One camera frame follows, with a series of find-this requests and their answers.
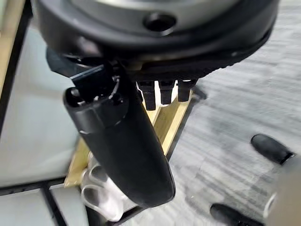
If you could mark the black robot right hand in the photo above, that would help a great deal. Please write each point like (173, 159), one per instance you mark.
(131, 150)

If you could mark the robot dark foot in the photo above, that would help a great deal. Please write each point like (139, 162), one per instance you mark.
(270, 147)
(230, 215)

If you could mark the robot silver leg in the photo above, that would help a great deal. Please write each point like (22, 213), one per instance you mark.
(287, 193)

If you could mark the beige wooden board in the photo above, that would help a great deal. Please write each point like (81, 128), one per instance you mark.
(10, 35)

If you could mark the black frame bar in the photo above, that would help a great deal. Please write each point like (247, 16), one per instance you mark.
(14, 66)

